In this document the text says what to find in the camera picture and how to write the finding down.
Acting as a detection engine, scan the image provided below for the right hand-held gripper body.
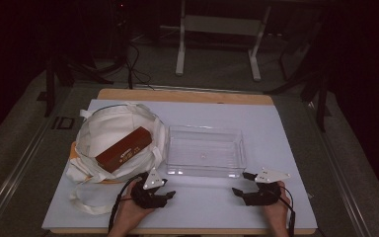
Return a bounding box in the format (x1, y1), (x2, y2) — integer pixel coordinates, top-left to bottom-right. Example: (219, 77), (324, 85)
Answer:
(243, 168), (292, 207)

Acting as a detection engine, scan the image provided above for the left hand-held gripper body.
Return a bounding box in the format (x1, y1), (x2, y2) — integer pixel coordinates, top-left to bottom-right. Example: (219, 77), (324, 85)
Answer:
(130, 167), (168, 210)

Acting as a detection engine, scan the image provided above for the clear plastic tray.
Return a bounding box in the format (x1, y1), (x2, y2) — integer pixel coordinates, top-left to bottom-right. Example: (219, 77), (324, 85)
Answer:
(165, 124), (248, 179)

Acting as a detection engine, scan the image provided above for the long brown box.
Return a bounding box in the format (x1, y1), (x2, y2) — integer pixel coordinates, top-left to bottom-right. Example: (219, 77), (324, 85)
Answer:
(95, 125), (154, 174)

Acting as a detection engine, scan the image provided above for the white canvas tote bag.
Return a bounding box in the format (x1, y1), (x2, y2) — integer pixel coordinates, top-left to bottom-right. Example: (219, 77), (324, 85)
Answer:
(65, 102), (168, 217)

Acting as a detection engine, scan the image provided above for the person's right hand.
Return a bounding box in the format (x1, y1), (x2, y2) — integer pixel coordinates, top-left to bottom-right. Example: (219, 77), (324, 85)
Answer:
(262, 181), (292, 237)

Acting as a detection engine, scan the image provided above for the white table mat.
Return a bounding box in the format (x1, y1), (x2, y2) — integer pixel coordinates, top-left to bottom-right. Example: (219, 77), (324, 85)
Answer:
(41, 98), (319, 231)

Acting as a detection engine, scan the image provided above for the black tripod stand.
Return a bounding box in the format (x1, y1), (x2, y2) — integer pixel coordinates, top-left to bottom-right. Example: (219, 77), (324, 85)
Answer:
(265, 29), (332, 133)

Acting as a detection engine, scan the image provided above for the white metal stand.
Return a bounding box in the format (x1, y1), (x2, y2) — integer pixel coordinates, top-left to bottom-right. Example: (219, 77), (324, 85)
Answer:
(175, 0), (273, 83)

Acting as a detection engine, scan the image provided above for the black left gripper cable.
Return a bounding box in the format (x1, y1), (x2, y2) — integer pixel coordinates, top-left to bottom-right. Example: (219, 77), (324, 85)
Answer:
(108, 173), (145, 233)

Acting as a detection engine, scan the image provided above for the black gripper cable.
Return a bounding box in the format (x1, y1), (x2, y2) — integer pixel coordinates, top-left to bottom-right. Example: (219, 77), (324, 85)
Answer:
(278, 185), (297, 237)
(108, 173), (145, 233)

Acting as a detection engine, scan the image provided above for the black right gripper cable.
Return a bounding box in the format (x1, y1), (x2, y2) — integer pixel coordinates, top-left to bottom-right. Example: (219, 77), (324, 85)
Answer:
(278, 185), (297, 237)

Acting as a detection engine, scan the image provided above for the metal floor rail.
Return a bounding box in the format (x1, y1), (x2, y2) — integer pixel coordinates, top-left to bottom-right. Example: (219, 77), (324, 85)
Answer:
(304, 100), (373, 237)
(0, 108), (63, 237)

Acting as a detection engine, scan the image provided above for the black floor cable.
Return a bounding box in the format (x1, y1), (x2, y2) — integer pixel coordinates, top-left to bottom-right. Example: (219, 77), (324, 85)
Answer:
(123, 40), (156, 91)

